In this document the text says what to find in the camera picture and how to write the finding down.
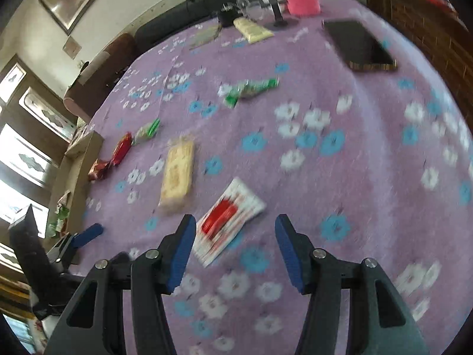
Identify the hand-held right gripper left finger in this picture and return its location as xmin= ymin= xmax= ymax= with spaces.
xmin=44 ymin=214 xmax=197 ymax=355

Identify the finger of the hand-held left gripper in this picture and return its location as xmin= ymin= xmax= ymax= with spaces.
xmin=48 ymin=223 xmax=105 ymax=265

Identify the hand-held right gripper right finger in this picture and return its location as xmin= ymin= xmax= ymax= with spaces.
xmin=274 ymin=214 xmax=430 ymax=355

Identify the white packet with red label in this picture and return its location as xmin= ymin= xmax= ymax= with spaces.
xmin=191 ymin=177 xmax=267 ymax=268

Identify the small red gold snack packet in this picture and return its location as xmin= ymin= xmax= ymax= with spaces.
xmin=88 ymin=158 xmax=112 ymax=182

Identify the clear-wrapped yellow wafer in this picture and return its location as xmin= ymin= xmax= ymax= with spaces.
xmin=158 ymin=137 xmax=196 ymax=213

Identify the long red snack packet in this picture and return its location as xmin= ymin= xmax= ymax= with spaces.
xmin=110 ymin=132 xmax=134 ymax=168

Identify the purple floral tablecloth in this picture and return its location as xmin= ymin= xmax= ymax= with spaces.
xmin=79 ymin=0 xmax=473 ymax=355

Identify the clear-wrapped round cookie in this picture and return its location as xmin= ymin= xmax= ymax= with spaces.
xmin=131 ymin=117 xmax=162 ymax=146

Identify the brown armchair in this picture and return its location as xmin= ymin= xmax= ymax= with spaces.
xmin=64 ymin=33 xmax=138 ymax=122

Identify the green white wrapped candy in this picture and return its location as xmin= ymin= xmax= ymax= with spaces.
xmin=223 ymin=77 xmax=280 ymax=109

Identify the green booklet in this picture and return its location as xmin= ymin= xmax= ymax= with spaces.
xmin=189 ymin=24 xmax=222 ymax=50

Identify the black smartphone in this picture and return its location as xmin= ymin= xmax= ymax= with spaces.
xmin=323 ymin=20 xmax=399 ymax=72

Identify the cream tube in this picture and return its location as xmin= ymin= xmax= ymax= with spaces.
xmin=233 ymin=17 xmax=275 ymax=44

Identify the dark sofa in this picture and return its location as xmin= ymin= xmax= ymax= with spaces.
xmin=133 ymin=0 xmax=353 ymax=54

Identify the small black pot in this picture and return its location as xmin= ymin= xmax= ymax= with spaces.
xmin=217 ymin=2 xmax=239 ymax=26

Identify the black phone stand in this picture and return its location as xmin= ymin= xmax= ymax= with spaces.
xmin=259 ymin=0 xmax=298 ymax=28

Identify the clear glass cup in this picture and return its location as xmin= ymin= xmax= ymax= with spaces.
xmin=236 ymin=0 xmax=265 ymax=21

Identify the small wall plaque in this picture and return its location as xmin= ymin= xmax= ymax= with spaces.
xmin=62 ymin=38 xmax=82 ymax=60

